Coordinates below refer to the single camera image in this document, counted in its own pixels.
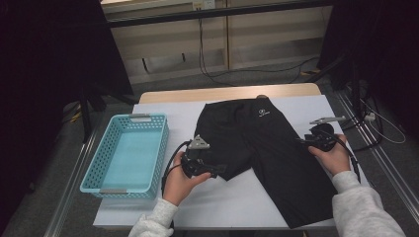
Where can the person's right hand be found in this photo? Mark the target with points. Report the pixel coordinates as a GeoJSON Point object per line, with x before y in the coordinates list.
{"type": "Point", "coordinates": [336, 159]}

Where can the white power adapter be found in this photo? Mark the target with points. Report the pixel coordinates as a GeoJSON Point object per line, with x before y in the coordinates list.
{"type": "Point", "coordinates": [369, 117]}

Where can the black shorts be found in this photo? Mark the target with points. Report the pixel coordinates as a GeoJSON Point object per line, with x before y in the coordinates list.
{"type": "Point", "coordinates": [263, 148]}

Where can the black curtain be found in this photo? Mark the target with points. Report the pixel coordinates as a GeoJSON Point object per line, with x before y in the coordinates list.
{"type": "Point", "coordinates": [388, 49]}
{"type": "Point", "coordinates": [49, 82]}

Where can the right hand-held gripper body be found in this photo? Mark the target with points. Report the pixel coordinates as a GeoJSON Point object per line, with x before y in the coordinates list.
{"type": "Point", "coordinates": [322, 138]}

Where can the blue perforated plastic basket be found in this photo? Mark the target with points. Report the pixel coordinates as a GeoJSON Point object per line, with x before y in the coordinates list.
{"type": "Point", "coordinates": [128, 161]}

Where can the beige wooden cabinet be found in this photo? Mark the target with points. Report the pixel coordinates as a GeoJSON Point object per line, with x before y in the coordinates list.
{"type": "Point", "coordinates": [263, 42]}

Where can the black tripod stand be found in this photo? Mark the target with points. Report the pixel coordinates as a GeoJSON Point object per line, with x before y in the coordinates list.
{"type": "Point", "coordinates": [355, 82]}
{"type": "Point", "coordinates": [86, 112]}

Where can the person's left hand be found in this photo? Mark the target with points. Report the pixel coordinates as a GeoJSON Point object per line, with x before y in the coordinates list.
{"type": "Point", "coordinates": [178, 187]}

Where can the metal floor rail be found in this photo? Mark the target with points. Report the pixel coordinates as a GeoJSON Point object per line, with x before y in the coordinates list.
{"type": "Point", "coordinates": [385, 161]}
{"type": "Point", "coordinates": [66, 197]}

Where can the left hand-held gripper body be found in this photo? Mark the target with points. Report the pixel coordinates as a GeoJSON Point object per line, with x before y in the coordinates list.
{"type": "Point", "coordinates": [196, 164]}

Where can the white wall socket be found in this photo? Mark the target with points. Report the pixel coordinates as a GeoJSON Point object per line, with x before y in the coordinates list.
{"type": "Point", "coordinates": [204, 4]}

